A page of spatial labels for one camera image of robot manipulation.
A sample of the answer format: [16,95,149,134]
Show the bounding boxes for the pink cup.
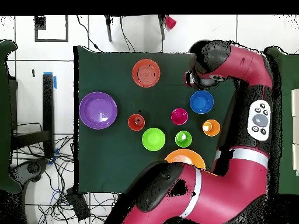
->
[171,107,189,126]

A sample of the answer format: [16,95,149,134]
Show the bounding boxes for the orange bowl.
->
[131,58,161,89]

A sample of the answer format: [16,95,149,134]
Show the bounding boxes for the green bowl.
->
[141,127,166,152]

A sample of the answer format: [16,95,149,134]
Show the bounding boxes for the orange cup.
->
[127,113,146,132]

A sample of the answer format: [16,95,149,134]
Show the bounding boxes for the green cup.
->
[175,130,193,148]

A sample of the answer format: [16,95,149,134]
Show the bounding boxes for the large yellow bowl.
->
[164,148,207,171]

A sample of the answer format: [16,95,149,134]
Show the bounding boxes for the dark green tablecloth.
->
[73,45,237,195]

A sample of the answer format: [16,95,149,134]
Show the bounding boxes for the blue bowl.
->
[189,90,215,115]

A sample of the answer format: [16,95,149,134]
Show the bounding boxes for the purple bowl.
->
[78,91,119,131]

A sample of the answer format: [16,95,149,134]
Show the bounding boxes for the yellow cup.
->
[201,119,221,137]

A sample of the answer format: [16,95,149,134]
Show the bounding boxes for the black stand leg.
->
[105,15,113,43]
[158,15,167,40]

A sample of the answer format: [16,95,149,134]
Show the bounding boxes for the long black beam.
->
[42,73,55,158]

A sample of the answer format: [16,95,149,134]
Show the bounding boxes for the red cup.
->
[165,15,178,30]

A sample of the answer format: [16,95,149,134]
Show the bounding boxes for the black power box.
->
[65,187,91,222]

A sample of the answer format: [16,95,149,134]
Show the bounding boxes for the short black beam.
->
[11,129,51,150]

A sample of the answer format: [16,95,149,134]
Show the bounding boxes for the gray black machine base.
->
[10,157,50,185]

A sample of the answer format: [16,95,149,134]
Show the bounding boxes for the green cloth side table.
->
[265,46,299,195]
[0,39,22,194]

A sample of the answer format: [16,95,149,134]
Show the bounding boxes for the white boxes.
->
[290,88,299,176]

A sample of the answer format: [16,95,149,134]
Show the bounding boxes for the thin black cable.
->
[76,15,102,53]
[120,16,136,53]

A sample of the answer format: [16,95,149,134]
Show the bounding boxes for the black square frame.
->
[34,15,69,43]

